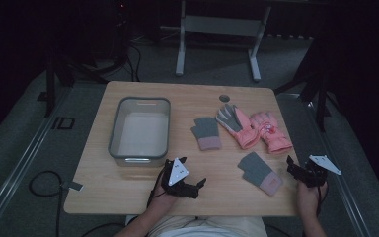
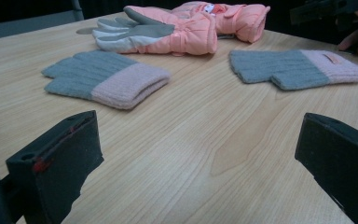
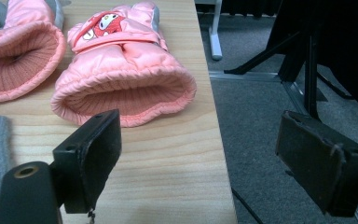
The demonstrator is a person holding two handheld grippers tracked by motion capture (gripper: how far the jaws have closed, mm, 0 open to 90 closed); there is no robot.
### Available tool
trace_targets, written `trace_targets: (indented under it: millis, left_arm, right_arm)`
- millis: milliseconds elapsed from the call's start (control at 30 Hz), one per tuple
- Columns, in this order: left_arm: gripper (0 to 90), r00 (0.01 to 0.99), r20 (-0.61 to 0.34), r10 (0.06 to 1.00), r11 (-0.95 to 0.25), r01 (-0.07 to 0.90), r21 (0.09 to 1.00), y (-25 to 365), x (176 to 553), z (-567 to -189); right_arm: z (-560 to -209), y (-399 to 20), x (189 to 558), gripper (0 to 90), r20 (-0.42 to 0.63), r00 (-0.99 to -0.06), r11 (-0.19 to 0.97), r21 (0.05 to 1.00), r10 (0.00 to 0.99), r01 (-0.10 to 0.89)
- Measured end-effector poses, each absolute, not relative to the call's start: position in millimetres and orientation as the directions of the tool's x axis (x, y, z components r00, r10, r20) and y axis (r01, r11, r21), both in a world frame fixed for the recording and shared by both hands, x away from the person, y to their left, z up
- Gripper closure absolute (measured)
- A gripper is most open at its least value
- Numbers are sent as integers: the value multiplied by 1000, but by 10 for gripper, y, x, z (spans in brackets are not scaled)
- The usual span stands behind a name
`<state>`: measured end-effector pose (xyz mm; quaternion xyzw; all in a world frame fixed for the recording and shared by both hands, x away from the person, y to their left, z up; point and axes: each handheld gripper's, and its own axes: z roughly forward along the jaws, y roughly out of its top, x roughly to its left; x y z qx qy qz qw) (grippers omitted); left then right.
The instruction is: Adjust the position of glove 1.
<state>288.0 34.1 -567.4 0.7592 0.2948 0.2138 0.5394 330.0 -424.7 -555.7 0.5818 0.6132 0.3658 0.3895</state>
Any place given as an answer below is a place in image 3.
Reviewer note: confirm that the white metal desk frame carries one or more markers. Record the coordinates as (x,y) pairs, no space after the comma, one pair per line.
(216,43)

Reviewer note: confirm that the pink padded glove grey palm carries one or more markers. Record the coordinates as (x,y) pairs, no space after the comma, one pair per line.
(21,40)

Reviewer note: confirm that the black tripod stand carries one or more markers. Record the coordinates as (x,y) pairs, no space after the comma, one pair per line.
(310,77)

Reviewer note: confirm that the pink padded glove cartoon print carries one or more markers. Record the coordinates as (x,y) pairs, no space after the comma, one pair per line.
(121,62)

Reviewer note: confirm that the metal floor rail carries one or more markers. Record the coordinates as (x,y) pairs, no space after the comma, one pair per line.
(245,75)

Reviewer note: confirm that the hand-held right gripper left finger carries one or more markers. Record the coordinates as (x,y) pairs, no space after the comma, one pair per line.
(90,161)

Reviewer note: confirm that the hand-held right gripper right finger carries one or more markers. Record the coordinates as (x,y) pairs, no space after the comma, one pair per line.
(317,158)

